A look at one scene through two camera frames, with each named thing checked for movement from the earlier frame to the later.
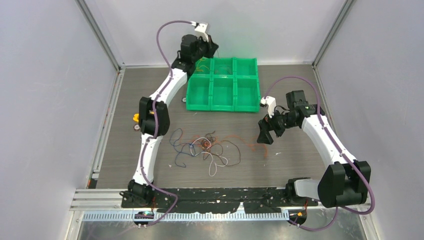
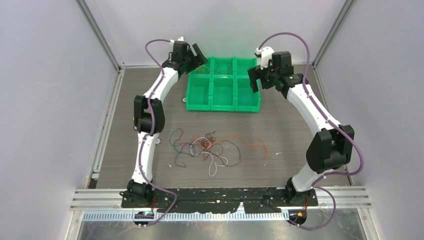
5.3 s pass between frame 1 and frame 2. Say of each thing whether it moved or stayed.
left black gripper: moved
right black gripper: moved
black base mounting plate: stayed
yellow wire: stayed
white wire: stayed
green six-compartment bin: stayed
